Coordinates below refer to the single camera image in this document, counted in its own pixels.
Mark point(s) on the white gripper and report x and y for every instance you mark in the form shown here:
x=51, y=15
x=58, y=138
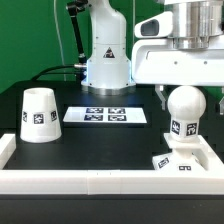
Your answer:
x=155, y=61

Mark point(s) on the white conical lamp shade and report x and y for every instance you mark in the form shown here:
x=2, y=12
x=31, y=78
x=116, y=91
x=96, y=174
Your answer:
x=40, y=120

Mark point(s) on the white lamp bulb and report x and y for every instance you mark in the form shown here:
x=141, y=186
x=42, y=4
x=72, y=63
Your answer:
x=186, y=105

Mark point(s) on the white lamp base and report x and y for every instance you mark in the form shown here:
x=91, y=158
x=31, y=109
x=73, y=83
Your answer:
x=181, y=157

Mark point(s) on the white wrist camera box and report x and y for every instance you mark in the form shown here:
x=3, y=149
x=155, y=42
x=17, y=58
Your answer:
x=158, y=26

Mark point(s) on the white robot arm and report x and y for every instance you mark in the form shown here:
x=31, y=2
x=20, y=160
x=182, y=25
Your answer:
x=184, y=45

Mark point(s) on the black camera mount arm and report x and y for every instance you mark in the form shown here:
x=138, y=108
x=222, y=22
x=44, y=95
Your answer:
x=74, y=8

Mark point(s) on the white marker tag plate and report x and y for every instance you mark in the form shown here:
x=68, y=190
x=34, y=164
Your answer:
x=129, y=115

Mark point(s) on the white U-shaped fence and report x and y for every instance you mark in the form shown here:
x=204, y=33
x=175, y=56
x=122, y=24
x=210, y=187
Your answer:
x=92, y=182

